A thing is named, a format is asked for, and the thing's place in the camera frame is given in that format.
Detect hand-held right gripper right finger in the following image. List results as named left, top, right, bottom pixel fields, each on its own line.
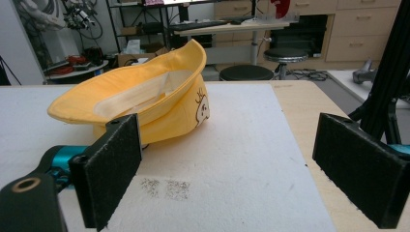
left=311, top=112, right=410, bottom=230

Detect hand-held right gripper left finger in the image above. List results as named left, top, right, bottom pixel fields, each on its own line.
left=68, top=113, right=143, bottom=232

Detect yellow bucket hat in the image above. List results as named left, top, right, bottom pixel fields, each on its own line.
left=46, top=39, right=211, bottom=146

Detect grey handheld device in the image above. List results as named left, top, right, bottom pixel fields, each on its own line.
left=352, top=58, right=378, bottom=85

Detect black metal stand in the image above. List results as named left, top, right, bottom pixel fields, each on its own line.
left=347, top=0, right=410, bottom=145

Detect white foam mat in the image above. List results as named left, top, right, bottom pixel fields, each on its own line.
left=0, top=83, right=337, bottom=232

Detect round white side table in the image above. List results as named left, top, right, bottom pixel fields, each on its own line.
left=44, top=59, right=109, bottom=85

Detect cardboard box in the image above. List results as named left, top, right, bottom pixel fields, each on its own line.
left=117, top=46, right=170, bottom=68

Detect black stool with chrome rim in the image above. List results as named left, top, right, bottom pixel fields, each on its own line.
left=263, top=47, right=309, bottom=80

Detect wooden drawer cabinet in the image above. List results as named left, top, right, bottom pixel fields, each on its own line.
left=214, top=0, right=402, bottom=63

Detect black round stool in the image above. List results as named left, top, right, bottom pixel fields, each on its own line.
left=219, top=64, right=275, bottom=82

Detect black metal shelf rack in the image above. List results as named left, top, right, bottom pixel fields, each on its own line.
left=105, top=0, right=191, bottom=54

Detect black keyboard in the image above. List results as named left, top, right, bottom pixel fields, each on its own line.
left=169, top=19, right=229, bottom=32

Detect red object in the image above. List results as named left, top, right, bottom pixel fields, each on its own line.
left=270, top=0, right=291, bottom=19

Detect light wooden desk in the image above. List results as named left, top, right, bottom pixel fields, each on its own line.
left=173, top=19, right=291, bottom=67

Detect black floor cables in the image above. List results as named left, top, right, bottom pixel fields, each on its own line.
left=274, top=68, right=330, bottom=82

